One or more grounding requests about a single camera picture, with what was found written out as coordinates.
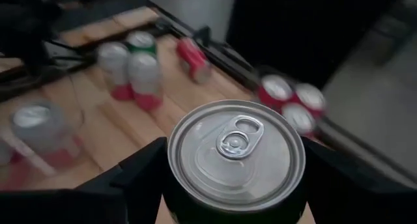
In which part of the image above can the clear plastic bin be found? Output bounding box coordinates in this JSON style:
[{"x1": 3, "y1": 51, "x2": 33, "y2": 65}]
[{"x1": 0, "y1": 74, "x2": 87, "y2": 189}]

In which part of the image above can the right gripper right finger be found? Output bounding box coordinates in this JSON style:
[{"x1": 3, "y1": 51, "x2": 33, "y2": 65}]
[{"x1": 301, "y1": 137, "x2": 417, "y2": 224}]

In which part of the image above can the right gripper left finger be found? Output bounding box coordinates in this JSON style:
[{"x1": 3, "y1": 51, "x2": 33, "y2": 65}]
[{"x1": 0, "y1": 137, "x2": 169, "y2": 224}]

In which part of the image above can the red Fanta soda can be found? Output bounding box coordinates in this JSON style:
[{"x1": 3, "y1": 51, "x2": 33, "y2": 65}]
[
  {"x1": 257, "y1": 73, "x2": 294, "y2": 111},
  {"x1": 280, "y1": 102, "x2": 317, "y2": 139},
  {"x1": 293, "y1": 82, "x2": 327, "y2": 119},
  {"x1": 175, "y1": 36, "x2": 212, "y2": 85}
]

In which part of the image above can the black panel screen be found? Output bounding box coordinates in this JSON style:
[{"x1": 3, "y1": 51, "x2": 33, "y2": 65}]
[{"x1": 224, "y1": 0, "x2": 397, "y2": 90}]

